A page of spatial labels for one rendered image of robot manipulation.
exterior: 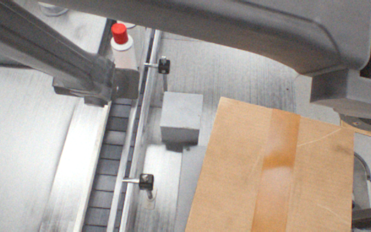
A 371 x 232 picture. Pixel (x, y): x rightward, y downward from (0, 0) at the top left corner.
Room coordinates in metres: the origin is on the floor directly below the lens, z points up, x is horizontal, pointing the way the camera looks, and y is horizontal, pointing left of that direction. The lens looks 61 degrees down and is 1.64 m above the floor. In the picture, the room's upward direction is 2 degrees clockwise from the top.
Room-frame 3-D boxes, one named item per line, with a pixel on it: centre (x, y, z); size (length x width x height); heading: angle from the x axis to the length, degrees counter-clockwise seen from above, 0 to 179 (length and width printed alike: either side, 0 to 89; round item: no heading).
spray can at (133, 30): (0.58, 0.14, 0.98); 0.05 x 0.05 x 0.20
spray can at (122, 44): (0.51, 0.15, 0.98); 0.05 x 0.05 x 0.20
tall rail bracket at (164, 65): (0.51, 0.07, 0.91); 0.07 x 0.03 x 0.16; 86
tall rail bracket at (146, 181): (0.21, 0.09, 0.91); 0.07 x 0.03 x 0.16; 86
